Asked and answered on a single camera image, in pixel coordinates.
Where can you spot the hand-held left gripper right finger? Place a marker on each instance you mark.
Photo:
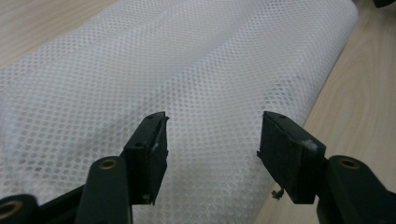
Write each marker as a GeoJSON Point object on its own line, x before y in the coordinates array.
{"type": "Point", "coordinates": [286, 155]}

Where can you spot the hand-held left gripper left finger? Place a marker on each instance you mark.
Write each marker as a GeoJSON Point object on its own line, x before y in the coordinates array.
{"type": "Point", "coordinates": [148, 155]}

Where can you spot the white mesh laundry bag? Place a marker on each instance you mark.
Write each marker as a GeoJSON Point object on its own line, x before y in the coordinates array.
{"type": "Point", "coordinates": [193, 68]}

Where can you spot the black object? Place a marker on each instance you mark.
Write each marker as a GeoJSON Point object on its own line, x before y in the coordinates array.
{"type": "Point", "coordinates": [384, 2]}

